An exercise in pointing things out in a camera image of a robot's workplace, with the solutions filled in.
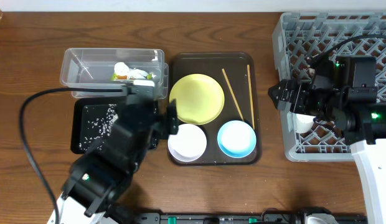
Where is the grey dishwasher rack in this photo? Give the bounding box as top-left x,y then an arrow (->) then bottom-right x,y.
272,12 -> 386,162

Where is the spilled rice food waste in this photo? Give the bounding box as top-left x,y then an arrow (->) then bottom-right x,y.
77,104 -> 118,152

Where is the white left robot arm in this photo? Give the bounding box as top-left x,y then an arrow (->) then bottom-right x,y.
48,100 -> 179,223

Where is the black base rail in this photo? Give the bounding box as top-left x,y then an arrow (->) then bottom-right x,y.
133,207 -> 368,224

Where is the dark brown serving tray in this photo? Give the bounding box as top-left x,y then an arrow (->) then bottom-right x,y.
169,52 -> 262,166

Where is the clear plastic waste bin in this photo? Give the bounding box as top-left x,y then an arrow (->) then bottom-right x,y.
60,48 -> 169,99

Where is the white cup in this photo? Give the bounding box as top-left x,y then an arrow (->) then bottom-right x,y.
293,113 -> 315,134

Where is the light blue bowl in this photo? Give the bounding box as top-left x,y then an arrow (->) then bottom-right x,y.
217,120 -> 257,159

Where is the yellow plate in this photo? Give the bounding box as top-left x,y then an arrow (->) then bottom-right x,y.
169,73 -> 225,125

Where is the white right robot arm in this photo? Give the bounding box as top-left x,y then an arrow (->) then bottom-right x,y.
268,55 -> 386,223

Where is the green snack wrapper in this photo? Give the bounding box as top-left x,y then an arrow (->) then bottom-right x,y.
111,73 -> 155,81

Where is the wooden chopstick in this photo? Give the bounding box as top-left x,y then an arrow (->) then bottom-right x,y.
222,68 -> 244,121
247,64 -> 255,130

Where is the black waste tray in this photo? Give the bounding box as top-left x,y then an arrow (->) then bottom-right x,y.
70,96 -> 147,154

